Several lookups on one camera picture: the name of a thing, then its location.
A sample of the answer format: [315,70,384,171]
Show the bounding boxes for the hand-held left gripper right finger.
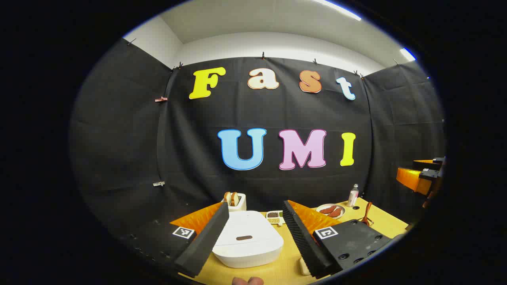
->
[282,200,393,279]

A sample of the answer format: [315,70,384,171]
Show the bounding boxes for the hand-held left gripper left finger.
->
[119,202,230,278]

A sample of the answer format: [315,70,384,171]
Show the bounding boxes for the white rice cooker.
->
[212,211,284,269]

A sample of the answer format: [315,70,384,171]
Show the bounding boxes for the black backdrop cloth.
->
[69,38,446,238]

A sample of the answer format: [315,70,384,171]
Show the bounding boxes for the white divided grain dish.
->
[266,211,286,226]

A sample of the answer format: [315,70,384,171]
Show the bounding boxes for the white oval plate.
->
[316,203,346,220]

